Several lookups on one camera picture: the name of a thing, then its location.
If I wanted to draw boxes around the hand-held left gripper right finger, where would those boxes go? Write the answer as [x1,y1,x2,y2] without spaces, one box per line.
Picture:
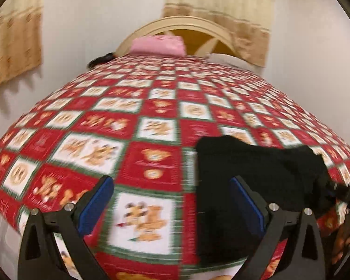
[229,176,326,280]

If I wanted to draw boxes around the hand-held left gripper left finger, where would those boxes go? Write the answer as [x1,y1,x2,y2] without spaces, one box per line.
[17,175,115,280]

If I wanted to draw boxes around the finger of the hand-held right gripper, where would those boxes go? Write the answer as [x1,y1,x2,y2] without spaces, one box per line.
[324,178,350,207]
[331,210,350,276]

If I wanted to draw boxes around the black pants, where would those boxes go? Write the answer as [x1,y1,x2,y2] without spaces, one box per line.
[195,136,334,264]

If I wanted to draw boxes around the red patchwork printed blanket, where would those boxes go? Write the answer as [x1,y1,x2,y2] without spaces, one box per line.
[0,54,350,280]

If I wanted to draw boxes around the striped pillow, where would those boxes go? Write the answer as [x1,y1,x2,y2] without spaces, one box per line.
[207,53,256,70]

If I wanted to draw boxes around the black hairbrush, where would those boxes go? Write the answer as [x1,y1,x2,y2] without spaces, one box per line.
[87,52,117,68]

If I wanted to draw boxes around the pink pillow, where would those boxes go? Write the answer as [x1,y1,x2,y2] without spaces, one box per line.
[131,36,186,55]

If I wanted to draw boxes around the cream wooden headboard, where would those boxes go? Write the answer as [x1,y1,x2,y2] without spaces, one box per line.
[117,16,237,57]

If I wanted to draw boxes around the beige floral curtain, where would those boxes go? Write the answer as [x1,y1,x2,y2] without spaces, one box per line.
[163,0,273,67]
[0,0,44,95]

